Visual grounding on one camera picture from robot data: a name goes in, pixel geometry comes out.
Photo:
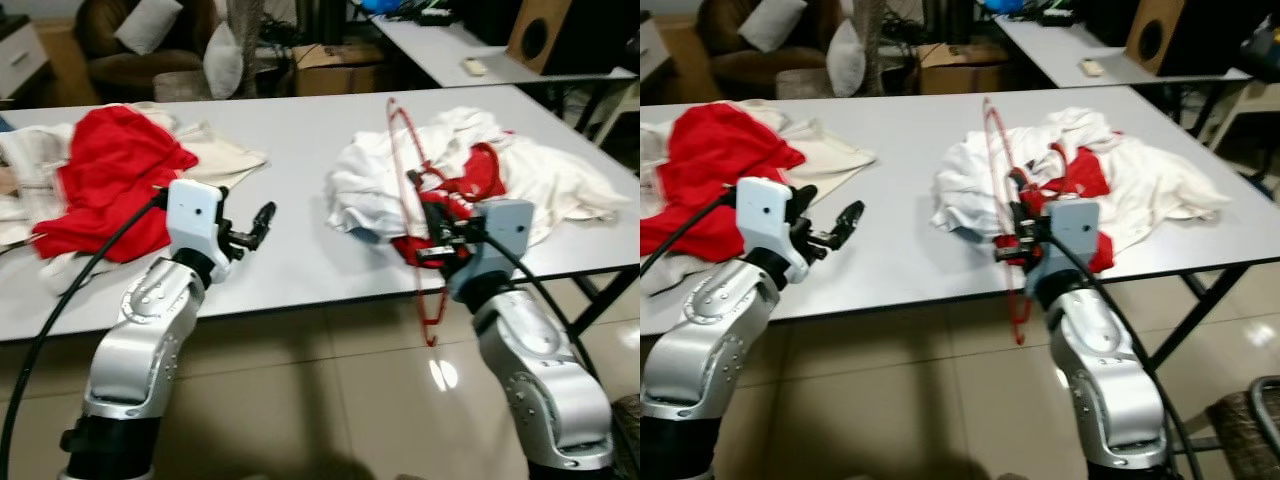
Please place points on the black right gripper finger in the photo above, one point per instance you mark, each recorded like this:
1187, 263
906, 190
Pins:
440, 215
1021, 192
430, 253
1012, 250

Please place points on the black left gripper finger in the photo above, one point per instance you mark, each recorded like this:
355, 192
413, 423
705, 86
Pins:
222, 198
260, 230
845, 230
803, 205

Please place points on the red plastic hanger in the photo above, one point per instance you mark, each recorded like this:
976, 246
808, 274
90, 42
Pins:
1023, 305
437, 305

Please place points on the red garment with white stripes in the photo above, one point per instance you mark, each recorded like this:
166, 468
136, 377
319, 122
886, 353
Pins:
1090, 180
480, 180

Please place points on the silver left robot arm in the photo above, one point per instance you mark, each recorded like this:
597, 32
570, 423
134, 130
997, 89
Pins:
700, 360
135, 360

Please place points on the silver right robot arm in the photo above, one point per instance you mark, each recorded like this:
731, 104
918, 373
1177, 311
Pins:
540, 370
1105, 370

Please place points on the cream garment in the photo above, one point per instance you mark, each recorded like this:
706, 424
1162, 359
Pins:
835, 155
225, 155

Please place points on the crumpled red garment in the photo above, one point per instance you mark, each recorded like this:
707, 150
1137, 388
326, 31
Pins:
110, 170
720, 160

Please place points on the crumpled white garment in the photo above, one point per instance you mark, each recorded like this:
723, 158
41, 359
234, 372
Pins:
560, 180
1170, 185

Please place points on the cardboard box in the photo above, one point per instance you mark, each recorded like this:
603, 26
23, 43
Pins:
965, 70
340, 70

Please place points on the white pillow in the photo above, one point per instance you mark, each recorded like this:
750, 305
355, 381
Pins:
148, 25
770, 22
222, 60
845, 58

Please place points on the small white remote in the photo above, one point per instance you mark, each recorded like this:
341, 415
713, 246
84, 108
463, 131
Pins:
1092, 67
475, 67

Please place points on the black metal table legs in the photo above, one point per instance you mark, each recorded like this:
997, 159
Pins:
1195, 310
600, 300

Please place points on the blue object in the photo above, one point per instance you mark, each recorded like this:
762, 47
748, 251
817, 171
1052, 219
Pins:
1003, 6
380, 6

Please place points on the brown armchair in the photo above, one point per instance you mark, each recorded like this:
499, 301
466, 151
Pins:
95, 25
715, 25

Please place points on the wooden speaker box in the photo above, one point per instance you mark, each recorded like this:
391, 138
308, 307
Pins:
562, 40
1172, 42

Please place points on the white drawer cabinet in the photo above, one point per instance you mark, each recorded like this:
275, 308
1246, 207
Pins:
652, 50
20, 60

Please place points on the brown wicker chair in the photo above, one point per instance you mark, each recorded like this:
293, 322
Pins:
628, 440
1240, 430

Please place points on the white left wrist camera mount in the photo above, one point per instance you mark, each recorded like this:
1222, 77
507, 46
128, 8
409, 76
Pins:
765, 215
195, 215

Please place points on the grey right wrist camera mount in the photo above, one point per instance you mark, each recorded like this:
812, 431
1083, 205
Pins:
505, 230
1075, 225

